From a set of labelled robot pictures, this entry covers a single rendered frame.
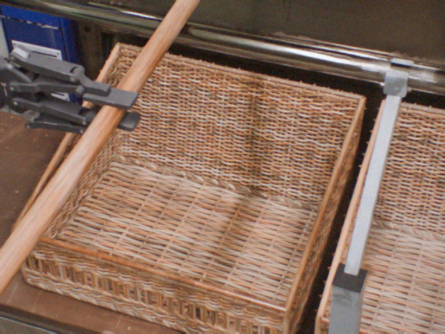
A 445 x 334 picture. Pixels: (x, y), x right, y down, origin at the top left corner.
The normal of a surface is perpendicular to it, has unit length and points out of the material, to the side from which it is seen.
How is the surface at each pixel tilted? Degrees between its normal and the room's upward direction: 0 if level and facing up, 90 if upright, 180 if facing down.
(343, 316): 90
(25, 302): 0
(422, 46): 70
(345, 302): 90
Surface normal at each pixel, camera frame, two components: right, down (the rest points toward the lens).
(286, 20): -0.34, 0.35
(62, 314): -0.03, -0.73
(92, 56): -0.36, 0.64
